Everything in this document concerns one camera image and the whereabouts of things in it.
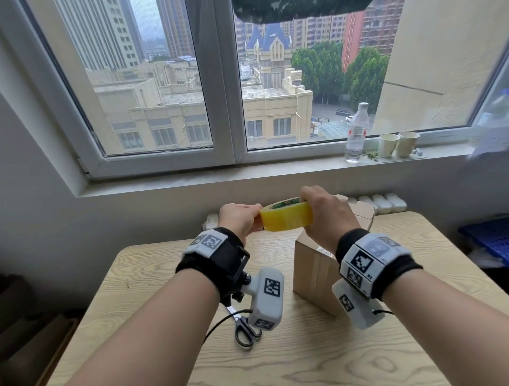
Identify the person's right hand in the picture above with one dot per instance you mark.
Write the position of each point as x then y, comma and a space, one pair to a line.
330, 218

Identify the person's left hand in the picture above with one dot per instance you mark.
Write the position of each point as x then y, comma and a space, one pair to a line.
234, 220

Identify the person's right fingers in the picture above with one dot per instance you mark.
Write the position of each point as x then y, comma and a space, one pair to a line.
311, 195

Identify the person's left thumb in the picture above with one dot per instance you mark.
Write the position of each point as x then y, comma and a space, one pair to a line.
252, 209

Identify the yellow tape roll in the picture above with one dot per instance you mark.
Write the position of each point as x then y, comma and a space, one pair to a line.
286, 216

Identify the person's left forearm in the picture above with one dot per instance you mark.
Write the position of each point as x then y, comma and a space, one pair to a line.
159, 330

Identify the person's right forearm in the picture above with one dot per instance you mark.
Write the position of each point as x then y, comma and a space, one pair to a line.
449, 330

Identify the black left wristband with markers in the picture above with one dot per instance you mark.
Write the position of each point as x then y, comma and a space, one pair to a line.
216, 258

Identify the black wristband with markers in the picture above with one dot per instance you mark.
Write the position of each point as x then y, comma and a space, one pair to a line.
373, 258
216, 258

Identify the green leaf scraps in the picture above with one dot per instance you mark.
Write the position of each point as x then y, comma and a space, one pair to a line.
372, 156

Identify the clear plastic water bottle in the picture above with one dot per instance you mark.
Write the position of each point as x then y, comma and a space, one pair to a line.
356, 137

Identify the white radiator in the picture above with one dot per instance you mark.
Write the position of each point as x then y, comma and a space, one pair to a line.
383, 203

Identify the brown cardboard box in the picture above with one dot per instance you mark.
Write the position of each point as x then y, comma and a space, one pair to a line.
314, 274

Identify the black right wristband with markers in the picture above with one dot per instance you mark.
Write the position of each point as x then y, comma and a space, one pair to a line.
373, 258

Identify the white paper cup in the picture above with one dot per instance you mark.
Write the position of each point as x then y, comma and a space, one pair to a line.
406, 144
387, 145

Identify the light wooden table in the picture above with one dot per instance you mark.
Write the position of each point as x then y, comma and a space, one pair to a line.
318, 350

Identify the dark camouflage cloth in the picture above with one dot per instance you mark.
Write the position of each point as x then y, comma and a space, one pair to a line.
298, 10

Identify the blue plastic crate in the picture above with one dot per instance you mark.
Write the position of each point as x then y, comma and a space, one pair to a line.
491, 238

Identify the brown wooden furniture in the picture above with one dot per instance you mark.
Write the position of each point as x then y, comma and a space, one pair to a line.
28, 330

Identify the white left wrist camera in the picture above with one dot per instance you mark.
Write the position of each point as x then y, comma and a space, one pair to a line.
267, 298

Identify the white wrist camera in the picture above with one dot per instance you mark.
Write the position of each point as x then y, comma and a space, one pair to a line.
267, 298
356, 308

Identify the white window frame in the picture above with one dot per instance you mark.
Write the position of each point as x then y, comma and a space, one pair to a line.
224, 91

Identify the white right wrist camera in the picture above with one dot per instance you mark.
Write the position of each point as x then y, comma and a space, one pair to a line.
356, 308

